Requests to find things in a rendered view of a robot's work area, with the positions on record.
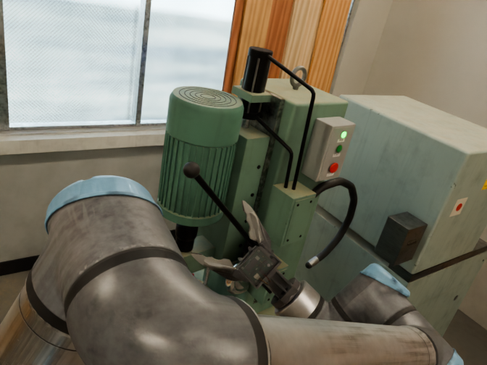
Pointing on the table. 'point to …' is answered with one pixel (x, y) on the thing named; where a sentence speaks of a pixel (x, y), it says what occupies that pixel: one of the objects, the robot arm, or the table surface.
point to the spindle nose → (185, 237)
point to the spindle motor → (198, 153)
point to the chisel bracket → (202, 245)
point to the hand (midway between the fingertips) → (216, 225)
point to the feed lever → (192, 169)
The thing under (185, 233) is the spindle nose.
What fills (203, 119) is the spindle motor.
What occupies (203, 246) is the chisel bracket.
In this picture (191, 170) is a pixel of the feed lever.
